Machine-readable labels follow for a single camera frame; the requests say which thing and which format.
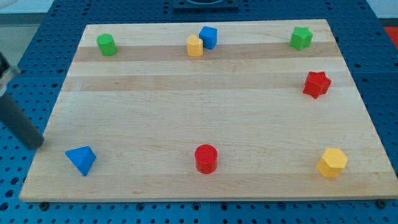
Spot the blue triangle block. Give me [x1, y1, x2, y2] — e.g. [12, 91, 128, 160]
[65, 146, 96, 176]

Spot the red cylinder block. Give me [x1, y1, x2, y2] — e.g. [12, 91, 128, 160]
[194, 144, 218, 174]

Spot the wooden board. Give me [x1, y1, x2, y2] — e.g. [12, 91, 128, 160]
[20, 19, 397, 203]

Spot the yellow heart block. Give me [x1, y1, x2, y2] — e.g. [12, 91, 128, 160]
[187, 34, 203, 57]

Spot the blue cube block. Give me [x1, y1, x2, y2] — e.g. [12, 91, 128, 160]
[199, 26, 218, 50]

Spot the green cylinder block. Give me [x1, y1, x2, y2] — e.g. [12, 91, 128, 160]
[96, 34, 118, 56]

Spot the red star block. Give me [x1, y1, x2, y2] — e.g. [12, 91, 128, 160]
[303, 71, 332, 99]

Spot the green star block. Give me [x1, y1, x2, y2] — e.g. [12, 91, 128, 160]
[289, 27, 313, 50]

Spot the yellow hexagon block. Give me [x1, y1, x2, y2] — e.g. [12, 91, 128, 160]
[316, 148, 348, 178]

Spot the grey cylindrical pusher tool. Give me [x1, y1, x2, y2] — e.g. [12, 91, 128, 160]
[1, 54, 44, 150]

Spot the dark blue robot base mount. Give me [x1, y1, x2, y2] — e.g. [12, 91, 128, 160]
[171, 0, 239, 11]

